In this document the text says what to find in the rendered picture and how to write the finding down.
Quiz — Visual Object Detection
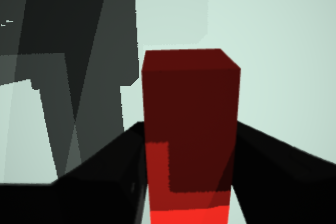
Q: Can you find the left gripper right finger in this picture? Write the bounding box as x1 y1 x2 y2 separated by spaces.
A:
232 120 336 224

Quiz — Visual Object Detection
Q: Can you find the red rectangular bar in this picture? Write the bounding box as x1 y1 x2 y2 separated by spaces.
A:
141 48 241 224

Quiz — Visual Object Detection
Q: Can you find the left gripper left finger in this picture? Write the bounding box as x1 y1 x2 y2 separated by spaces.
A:
0 121 148 224

